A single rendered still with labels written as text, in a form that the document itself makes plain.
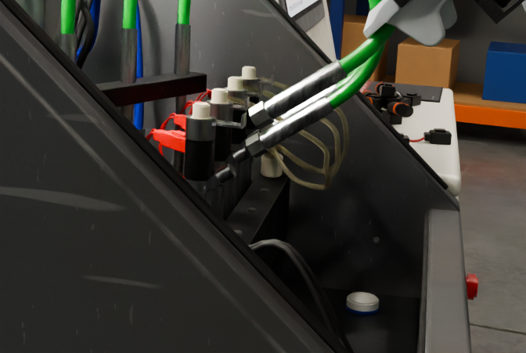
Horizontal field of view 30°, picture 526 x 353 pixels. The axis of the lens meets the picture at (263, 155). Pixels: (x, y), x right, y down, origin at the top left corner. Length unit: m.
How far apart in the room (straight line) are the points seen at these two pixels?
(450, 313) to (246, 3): 0.49
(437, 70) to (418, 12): 5.44
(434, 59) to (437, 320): 5.42
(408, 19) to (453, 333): 0.27
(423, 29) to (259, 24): 0.40
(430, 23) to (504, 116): 5.27
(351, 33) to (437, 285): 5.39
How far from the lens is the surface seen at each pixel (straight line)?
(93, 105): 0.57
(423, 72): 6.29
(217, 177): 0.91
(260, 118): 0.89
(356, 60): 0.87
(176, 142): 0.93
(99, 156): 0.57
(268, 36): 1.20
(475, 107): 6.11
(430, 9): 0.84
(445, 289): 0.96
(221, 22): 1.21
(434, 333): 0.86
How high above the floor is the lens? 1.29
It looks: 14 degrees down
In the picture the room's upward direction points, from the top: 3 degrees clockwise
